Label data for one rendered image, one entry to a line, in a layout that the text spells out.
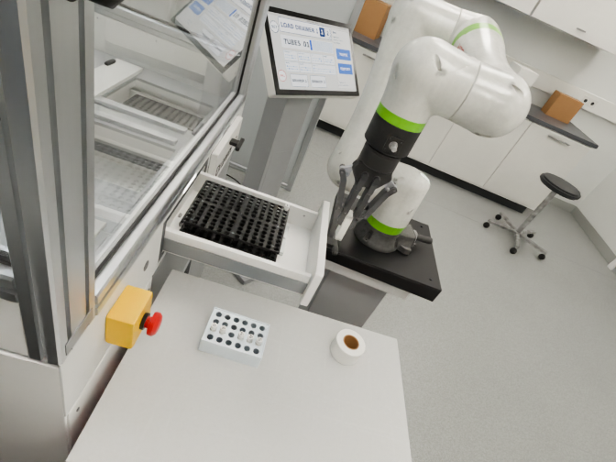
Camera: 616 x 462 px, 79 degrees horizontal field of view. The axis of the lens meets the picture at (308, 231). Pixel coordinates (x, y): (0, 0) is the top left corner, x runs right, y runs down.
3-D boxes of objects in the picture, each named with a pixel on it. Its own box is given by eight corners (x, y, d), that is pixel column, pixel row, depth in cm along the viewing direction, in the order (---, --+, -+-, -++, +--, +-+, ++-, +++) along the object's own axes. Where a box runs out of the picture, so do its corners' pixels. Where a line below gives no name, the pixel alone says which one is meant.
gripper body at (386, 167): (365, 147, 68) (345, 188, 73) (407, 163, 69) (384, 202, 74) (364, 130, 74) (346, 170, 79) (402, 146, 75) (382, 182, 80)
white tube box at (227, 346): (265, 335, 82) (269, 324, 80) (257, 368, 75) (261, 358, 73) (211, 317, 81) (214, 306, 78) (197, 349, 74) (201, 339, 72)
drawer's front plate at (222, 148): (236, 146, 128) (243, 116, 121) (210, 189, 105) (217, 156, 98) (230, 144, 128) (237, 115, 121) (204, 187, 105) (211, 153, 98)
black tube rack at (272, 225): (282, 226, 100) (290, 208, 96) (271, 271, 86) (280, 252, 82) (202, 199, 97) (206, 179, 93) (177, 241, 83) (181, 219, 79)
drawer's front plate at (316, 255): (315, 230, 107) (330, 201, 101) (306, 308, 84) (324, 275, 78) (310, 228, 107) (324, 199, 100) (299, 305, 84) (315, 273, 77)
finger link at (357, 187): (369, 175, 73) (363, 173, 73) (346, 217, 80) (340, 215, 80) (369, 166, 76) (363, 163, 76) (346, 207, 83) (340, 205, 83)
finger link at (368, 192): (373, 168, 76) (379, 170, 76) (352, 210, 83) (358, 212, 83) (374, 177, 73) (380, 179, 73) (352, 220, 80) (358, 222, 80)
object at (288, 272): (311, 228, 105) (319, 212, 101) (302, 296, 84) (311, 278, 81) (170, 180, 99) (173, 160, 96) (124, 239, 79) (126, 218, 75)
